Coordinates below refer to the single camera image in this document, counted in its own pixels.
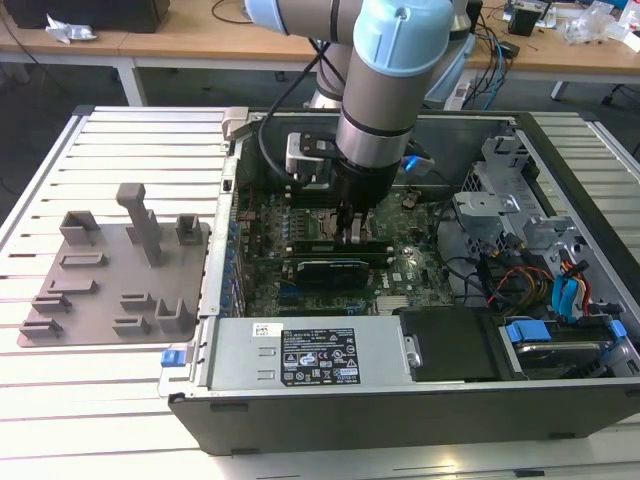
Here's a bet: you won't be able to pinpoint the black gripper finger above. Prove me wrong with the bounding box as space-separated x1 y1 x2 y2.
337 198 353 243
350 208 375 247

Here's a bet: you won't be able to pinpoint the green RAM stick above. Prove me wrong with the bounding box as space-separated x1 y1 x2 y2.
291 238 389 257

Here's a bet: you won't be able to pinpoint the installed RAM stick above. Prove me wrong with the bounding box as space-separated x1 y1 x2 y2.
294 249 393 268

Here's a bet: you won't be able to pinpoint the black graphics card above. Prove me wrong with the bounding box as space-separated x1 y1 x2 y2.
294 256 372 297

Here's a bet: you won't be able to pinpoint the green motherboard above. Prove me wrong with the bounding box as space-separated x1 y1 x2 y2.
234 183 462 319

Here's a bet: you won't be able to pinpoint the silver finned heatsink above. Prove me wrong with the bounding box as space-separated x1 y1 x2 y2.
374 294 409 314

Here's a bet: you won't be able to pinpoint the silver disk bay cage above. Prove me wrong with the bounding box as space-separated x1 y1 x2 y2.
451 133 627 322

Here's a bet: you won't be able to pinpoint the white power strip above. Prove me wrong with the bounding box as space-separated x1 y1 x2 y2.
444 81 472 109

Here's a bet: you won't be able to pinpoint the black power supply label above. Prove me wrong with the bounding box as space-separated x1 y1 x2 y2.
281 326 359 387

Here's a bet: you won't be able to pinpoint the gray plastic case latch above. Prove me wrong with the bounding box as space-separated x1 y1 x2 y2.
220 106 250 142

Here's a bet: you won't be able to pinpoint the black plastic shroud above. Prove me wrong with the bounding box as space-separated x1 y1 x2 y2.
399 309 502 384

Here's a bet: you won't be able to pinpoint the silver power supply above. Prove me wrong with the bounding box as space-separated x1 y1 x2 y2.
201 316 424 397

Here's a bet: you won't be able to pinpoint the black and silver PC case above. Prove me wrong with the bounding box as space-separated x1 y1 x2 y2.
157 107 640 459

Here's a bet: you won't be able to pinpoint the wooden desk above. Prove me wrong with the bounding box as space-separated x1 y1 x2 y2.
119 0 352 77
449 0 640 102
0 0 147 107

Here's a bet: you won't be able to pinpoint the hard disk in blue carrier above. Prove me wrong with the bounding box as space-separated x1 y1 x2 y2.
499 316 629 382

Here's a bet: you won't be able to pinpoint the small black box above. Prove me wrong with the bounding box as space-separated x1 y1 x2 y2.
506 6 544 37

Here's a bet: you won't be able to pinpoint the gray parts rack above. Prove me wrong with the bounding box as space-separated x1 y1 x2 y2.
16 181 212 349

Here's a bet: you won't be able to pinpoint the black chair base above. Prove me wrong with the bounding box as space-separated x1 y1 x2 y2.
601 81 640 107

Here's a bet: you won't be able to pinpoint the clear plastic bags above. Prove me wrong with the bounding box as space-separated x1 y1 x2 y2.
564 0 627 47

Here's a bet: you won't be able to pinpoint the crumpled white plastic wrap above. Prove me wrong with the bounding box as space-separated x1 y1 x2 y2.
44 13 99 46

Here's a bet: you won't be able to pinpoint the small blue-lit wrist camera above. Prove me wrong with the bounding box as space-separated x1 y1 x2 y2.
399 154 434 177

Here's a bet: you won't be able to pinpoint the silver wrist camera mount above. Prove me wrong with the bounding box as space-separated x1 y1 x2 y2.
283 130 338 191

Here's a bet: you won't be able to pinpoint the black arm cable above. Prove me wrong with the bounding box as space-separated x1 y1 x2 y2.
256 43 352 187

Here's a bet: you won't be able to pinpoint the yellow orange wire bundle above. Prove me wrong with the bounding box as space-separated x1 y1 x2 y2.
498 266 552 302

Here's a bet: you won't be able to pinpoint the blue cable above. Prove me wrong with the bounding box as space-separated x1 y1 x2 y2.
491 28 507 109

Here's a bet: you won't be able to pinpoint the blue flat wire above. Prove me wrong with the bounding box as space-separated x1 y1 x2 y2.
551 271 584 327

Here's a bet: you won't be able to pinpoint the red flat wire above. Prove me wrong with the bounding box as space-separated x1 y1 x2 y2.
578 258 595 322

